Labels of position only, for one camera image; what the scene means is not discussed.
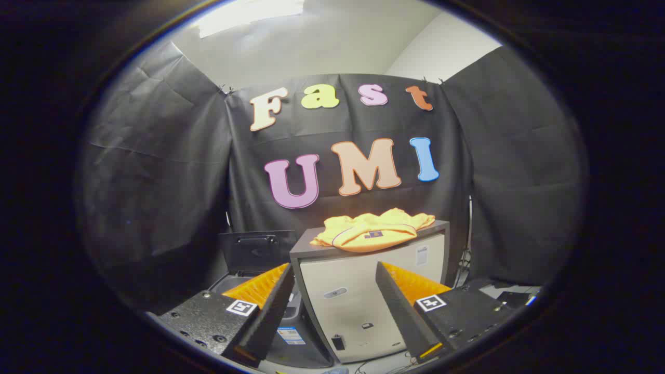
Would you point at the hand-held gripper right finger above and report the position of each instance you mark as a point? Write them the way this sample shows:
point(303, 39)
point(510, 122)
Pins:
point(397, 306)

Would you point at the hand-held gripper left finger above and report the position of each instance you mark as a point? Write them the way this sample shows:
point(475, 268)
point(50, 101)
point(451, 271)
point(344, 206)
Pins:
point(274, 306)

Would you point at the dark grey washing machine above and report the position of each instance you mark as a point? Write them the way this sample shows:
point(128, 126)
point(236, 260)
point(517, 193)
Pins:
point(304, 345)

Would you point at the yellow orange shirt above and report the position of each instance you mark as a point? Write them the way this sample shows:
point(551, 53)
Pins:
point(371, 231)

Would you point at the beige cabinet with dark top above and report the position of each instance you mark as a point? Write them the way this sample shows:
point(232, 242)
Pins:
point(353, 280)

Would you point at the dark box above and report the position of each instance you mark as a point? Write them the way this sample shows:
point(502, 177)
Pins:
point(511, 296)

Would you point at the black backdrop cloth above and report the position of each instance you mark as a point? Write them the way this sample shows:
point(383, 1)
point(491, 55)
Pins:
point(171, 171)

